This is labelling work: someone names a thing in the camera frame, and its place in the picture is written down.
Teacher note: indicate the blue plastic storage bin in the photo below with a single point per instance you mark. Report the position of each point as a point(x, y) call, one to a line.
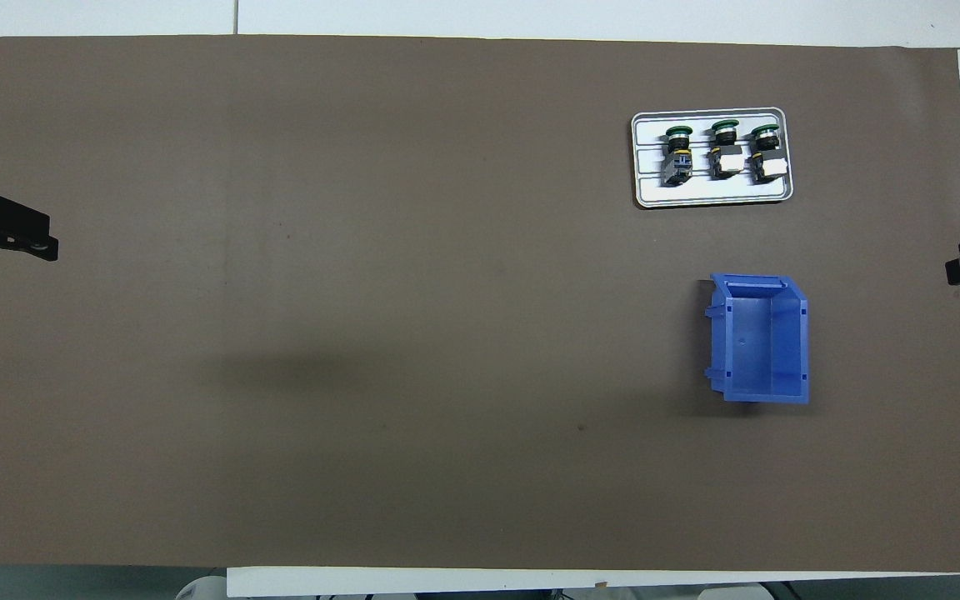
point(767, 350)

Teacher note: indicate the brown table mat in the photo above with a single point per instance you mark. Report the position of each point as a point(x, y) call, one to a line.
point(363, 333)

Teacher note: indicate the green mushroom push button switch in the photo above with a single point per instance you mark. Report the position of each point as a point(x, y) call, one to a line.
point(767, 162)
point(726, 158)
point(678, 162)

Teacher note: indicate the silver metal tray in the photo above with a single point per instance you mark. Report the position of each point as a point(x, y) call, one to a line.
point(697, 193)

